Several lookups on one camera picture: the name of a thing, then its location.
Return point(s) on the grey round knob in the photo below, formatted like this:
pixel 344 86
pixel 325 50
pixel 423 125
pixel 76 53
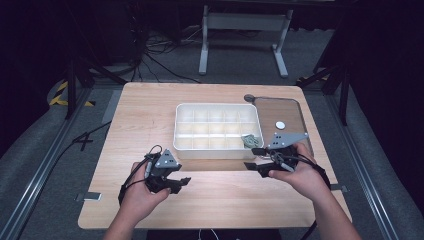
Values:
pixel 248 98

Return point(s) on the person's left hand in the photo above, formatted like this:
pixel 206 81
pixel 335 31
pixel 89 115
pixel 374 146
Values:
pixel 141 200

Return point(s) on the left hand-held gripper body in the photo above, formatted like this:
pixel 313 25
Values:
pixel 160 170

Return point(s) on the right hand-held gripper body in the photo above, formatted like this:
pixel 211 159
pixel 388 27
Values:
pixel 283 153

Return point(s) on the white metal table frame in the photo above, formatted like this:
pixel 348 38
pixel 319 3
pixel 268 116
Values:
pixel 243 36

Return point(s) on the grey metal table bracket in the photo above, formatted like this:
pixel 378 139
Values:
pixel 340 188
pixel 89 196

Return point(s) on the white round disc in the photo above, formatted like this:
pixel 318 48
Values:
pixel 280 125

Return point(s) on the white compartment storage box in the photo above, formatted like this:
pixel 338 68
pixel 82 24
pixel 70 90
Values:
pixel 215 130

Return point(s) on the black metal stand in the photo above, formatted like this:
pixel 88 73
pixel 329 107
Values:
pixel 83 76
pixel 333 83

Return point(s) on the yellow and black floor tape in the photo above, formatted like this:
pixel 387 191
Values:
pixel 61 96

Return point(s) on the aluminium floor rail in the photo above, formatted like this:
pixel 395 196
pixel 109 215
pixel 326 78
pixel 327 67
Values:
pixel 363 173
pixel 40 166

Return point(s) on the person's right hand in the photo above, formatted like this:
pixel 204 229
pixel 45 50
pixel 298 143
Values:
pixel 306 181

